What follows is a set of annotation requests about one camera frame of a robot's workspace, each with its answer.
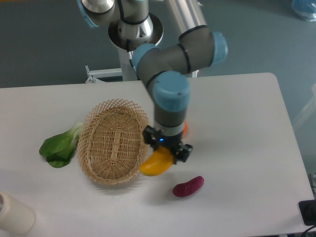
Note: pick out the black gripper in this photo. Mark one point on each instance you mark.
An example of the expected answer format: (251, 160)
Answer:
(156, 139)

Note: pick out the yellow mango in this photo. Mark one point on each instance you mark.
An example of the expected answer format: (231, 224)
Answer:
(159, 162)

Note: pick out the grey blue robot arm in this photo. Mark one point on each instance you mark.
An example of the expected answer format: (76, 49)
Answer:
(163, 72)

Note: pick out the woven wicker basket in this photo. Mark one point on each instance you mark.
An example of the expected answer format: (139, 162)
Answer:
(111, 146)

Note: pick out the orange tangerine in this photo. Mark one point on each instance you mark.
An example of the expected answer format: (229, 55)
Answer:
(185, 128)

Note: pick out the purple sweet potato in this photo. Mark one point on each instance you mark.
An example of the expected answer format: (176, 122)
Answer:
(188, 188)

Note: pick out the green bok choy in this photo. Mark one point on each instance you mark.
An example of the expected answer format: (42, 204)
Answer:
(59, 149)

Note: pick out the black box at edge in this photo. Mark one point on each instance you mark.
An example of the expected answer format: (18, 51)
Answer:
(308, 211)

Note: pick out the cream cylindrical bottle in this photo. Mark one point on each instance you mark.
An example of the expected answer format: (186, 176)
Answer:
(16, 217)

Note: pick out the blue object on floor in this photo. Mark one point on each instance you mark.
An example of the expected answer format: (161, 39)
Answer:
(306, 9)

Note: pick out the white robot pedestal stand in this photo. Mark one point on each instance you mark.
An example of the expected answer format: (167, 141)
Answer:
(126, 38)

